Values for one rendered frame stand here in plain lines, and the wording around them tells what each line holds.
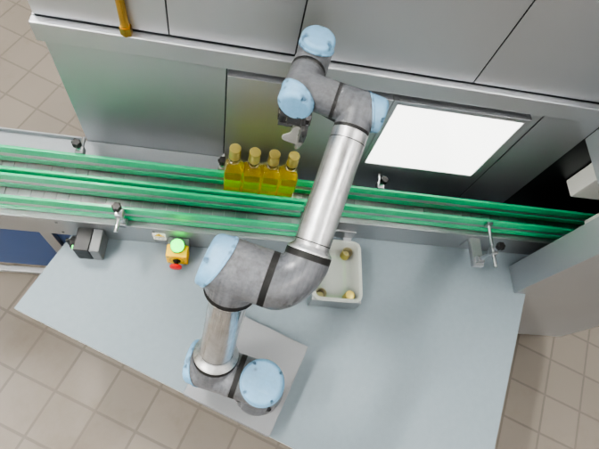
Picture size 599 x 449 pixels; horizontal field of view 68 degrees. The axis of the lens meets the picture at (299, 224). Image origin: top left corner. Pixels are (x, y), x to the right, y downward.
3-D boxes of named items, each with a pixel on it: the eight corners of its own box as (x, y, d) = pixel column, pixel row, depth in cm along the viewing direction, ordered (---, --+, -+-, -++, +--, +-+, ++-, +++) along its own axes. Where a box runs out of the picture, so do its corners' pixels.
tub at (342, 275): (354, 250, 168) (361, 241, 160) (355, 309, 158) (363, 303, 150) (308, 246, 165) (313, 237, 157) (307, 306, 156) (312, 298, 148)
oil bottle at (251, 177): (257, 191, 157) (263, 157, 138) (256, 205, 154) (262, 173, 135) (241, 189, 156) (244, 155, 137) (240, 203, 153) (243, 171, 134)
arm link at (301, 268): (315, 330, 85) (397, 89, 87) (260, 311, 85) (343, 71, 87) (312, 319, 96) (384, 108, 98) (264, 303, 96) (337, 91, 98)
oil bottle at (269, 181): (273, 192, 158) (282, 159, 138) (272, 207, 155) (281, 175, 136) (257, 191, 157) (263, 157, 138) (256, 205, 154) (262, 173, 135)
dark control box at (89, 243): (109, 239, 153) (103, 229, 146) (103, 260, 150) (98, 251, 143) (84, 236, 152) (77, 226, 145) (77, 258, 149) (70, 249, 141)
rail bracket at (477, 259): (470, 241, 175) (503, 216, 155) (475, 282, 167) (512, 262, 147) (458, 240, 174) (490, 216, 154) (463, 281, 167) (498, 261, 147)
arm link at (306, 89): (331, 107, 86) (345, 68, 91) (276, 87, 86) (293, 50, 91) (323, 131, 93) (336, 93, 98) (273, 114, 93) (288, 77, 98)
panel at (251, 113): (471, 171, 164) (530, 112, 134) (472, 178, 163) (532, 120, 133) (225, 140, 151) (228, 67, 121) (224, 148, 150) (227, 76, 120)
